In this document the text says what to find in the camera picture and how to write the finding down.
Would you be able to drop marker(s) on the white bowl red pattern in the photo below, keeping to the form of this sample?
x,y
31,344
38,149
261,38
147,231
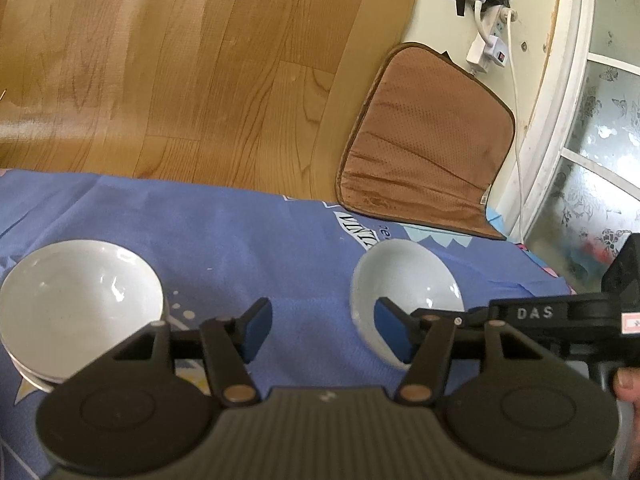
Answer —
x,y
65,304

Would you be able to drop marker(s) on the white porcelain bowl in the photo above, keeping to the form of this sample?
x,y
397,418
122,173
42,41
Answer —
x,y
412,277

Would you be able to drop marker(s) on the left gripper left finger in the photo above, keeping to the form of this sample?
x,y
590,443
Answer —
x,y
143,366

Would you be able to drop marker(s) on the white power strip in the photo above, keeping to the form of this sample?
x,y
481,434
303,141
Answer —
x,y
493,20

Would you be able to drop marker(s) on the person's right hand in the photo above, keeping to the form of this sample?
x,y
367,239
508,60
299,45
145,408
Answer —
x,y
627,385

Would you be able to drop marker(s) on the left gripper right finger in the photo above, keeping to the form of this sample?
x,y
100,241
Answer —
x,y
510,363

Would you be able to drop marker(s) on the white bowl floral pattern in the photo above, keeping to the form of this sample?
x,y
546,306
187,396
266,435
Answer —
x,y
47,384

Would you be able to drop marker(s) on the white frosted glass door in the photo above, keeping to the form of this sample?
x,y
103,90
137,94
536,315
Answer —
x,y
574,196

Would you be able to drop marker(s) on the brown seat cushion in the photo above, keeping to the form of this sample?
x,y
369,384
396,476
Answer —
x,y
427,145

